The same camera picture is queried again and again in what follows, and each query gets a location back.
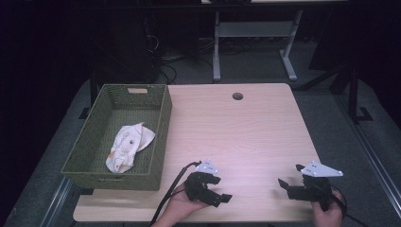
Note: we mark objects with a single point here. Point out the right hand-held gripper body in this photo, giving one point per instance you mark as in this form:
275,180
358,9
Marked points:
315,190

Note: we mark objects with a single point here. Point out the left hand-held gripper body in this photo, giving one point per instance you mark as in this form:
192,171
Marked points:
197,187

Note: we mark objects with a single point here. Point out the white printed cloth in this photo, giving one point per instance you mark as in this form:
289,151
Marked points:
126,148

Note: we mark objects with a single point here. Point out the green woven basket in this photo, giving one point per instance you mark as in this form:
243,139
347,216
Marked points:
94,151

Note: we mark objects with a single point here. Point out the person's left hand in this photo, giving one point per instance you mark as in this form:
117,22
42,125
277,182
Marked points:
181,208

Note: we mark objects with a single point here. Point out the person's right hand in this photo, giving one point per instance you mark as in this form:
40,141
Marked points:
331,219

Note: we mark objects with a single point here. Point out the black metal stand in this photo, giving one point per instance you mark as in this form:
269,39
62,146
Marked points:
353,94

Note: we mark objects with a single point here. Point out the black table leg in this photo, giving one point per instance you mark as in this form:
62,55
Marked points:
93,91

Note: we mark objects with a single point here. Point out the dark computer cabinet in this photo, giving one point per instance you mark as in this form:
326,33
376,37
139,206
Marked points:
126,47

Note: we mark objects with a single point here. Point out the metal floor rail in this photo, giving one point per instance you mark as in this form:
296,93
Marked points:
56,201
372,151

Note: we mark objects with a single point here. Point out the white metal desk frame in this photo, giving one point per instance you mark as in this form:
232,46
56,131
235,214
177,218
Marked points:
252,29

